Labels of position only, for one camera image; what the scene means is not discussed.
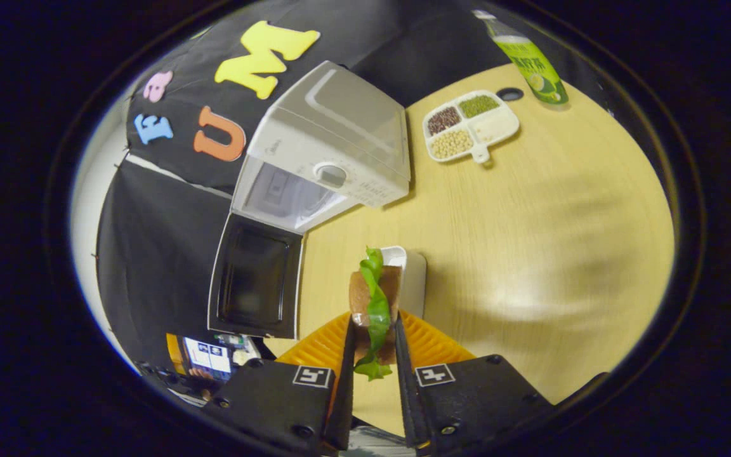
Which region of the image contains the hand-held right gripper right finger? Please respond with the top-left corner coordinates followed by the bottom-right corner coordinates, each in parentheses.
top-left (394, 310), bottom-right (560, 453)

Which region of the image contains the green drink bottle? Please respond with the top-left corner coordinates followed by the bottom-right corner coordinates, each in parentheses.
top-left (472, 10), bottom-right (569, 105)

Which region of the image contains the black backdrop cloth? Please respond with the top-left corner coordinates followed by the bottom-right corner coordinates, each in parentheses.
top-left (96, 0), bottom-right (601, 375)

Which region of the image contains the white divided plate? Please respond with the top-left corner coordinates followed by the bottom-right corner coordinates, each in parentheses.
top-left (422, 89), bottom-right (521, 165)

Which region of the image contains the white rectangular tray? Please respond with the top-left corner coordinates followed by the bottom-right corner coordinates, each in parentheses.
top-left (381, 246), bottom-right (428, 319)

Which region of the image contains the white microwave oven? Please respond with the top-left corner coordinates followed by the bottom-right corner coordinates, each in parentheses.
top-left (207, 60), bottom-right (412, 340)

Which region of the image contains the brown bread lettuce sandwich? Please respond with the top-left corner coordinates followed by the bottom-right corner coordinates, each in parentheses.
top-left (348, 248), bottom-right (403, 381)

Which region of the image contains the heap of red beans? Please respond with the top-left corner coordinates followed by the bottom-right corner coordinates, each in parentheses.
top-left (428, 106), bottom-right (463, 135)

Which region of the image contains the heap of green beans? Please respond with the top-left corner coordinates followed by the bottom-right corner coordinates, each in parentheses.
top-left (459, 94), bottom-right (501, 119)

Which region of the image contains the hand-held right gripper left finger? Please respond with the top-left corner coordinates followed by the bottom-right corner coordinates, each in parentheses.
top-left (201, 311), bottom-right (359, 457)

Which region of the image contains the heap of yellow soybeans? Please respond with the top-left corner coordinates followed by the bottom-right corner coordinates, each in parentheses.
top-left (430, 129), bottom-right (474, 159)

